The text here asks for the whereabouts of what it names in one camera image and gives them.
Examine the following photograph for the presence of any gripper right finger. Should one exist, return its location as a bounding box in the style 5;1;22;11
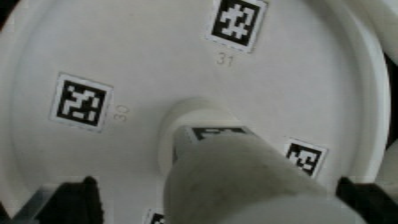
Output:
335;177;398;224

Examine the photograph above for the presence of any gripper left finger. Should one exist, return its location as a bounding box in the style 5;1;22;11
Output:
0;176;104;224

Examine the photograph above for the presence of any white cylindrical table leg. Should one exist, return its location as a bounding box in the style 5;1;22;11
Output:
163;127;365;224

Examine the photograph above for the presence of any white round table top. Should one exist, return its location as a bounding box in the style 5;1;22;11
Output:
0;0;390;224

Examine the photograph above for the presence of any white U-shaped border frame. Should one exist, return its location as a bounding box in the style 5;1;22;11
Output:
351;0;398;65

